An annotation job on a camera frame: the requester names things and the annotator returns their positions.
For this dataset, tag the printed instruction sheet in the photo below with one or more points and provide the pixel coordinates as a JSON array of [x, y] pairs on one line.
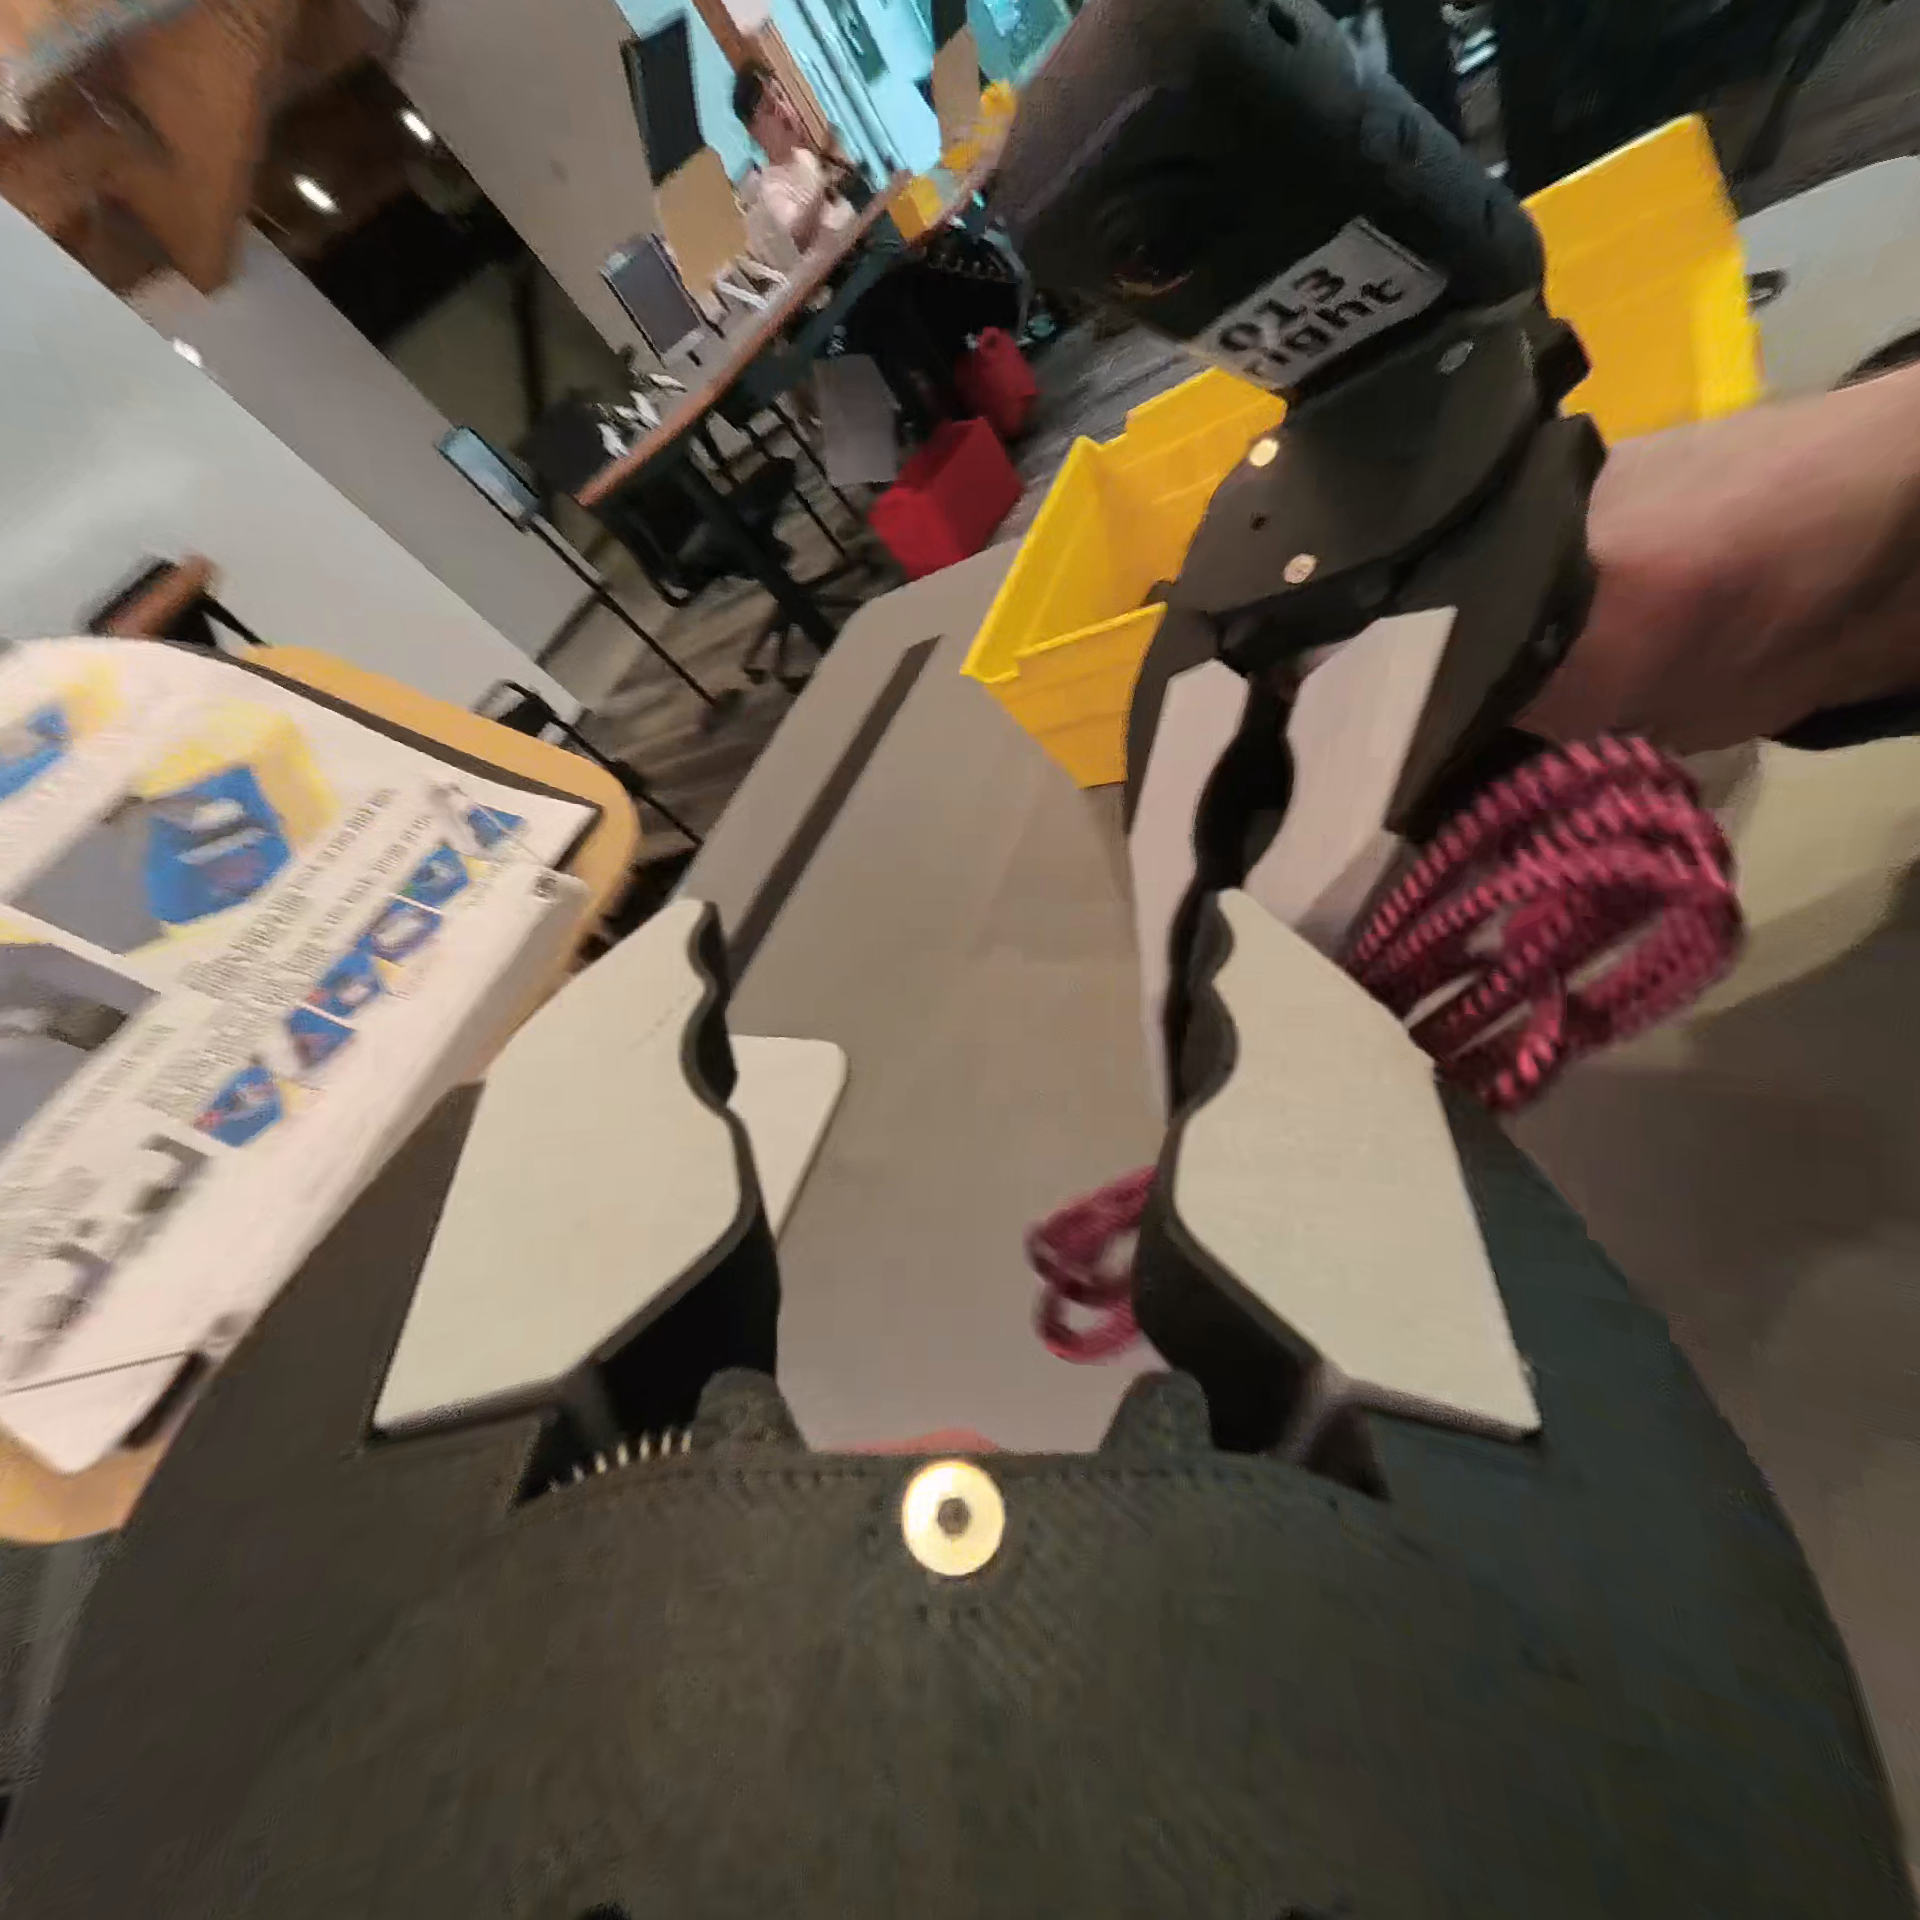
[[270, 961]]

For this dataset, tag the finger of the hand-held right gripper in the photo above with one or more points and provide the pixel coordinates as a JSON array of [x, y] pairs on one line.
[[1178, 780], [1365, 751]]

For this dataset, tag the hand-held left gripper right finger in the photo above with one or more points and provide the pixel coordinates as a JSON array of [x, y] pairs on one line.
[[1351, 1229]]

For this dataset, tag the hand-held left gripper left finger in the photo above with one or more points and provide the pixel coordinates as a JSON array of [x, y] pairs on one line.
[[572, 1229]]

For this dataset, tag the yellow plastic bin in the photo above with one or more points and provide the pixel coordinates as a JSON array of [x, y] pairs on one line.
[[1095, 602]]

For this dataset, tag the red plastic tub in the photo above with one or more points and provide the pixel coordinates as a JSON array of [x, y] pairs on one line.
[[956, 497]]

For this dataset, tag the person's right hand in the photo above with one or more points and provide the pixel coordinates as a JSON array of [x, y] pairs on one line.
[[1741, 555]]

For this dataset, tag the long wooden desk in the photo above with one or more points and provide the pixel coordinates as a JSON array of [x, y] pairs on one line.
[[780, 331]]

